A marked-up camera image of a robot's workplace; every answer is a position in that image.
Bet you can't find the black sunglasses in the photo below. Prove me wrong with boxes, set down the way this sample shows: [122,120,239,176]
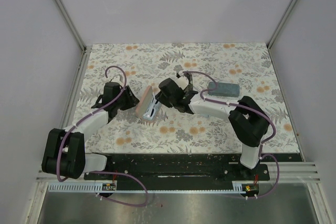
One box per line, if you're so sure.
[175,71,193,92]

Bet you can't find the white frame sunglasses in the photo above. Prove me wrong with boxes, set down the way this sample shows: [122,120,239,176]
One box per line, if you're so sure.
[146,98,161,120]

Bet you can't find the pink glasses case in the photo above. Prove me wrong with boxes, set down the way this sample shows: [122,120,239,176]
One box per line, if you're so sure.
[135,86,155,122]

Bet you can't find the light blue cloth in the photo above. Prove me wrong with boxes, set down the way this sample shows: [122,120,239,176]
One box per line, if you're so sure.
[142,103,161,121]

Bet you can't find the blue-grey glasses case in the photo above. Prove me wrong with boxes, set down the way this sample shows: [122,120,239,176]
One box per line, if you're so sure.
[208,81,240,98]

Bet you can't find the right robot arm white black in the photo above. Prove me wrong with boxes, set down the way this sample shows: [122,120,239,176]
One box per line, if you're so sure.
[155,77,270,180]

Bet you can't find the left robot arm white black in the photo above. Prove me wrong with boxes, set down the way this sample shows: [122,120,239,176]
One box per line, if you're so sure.
[41,82,139,181]

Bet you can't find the floral table mat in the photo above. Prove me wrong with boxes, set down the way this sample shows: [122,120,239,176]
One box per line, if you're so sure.
[74,42,299,153]

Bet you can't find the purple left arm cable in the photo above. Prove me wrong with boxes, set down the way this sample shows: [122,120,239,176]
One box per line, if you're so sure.
[57,66,149,207]

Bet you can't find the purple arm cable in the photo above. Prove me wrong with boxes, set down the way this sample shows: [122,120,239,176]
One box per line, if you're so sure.
[57,66,149,207]
[182,70,279,200]

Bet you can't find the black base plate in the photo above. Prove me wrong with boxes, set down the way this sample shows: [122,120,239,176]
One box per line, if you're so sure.
[84,154,270,191]

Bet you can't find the white slotted cable duct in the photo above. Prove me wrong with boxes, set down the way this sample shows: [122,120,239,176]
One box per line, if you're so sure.
[47,182,247,194]

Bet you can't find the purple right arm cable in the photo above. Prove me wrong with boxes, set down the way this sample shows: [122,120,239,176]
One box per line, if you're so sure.
[182,70,279,200]

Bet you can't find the left aluminium frame post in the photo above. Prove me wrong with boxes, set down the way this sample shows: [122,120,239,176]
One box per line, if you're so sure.
[53,0,87,51]

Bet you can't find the aluminium frame post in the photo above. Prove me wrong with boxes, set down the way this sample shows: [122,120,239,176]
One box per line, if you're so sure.
[53,0,87,51]
[266,0,299,50]

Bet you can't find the right aluminium frame post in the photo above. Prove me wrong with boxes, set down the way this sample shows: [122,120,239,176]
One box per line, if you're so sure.
[266,0,299,50]

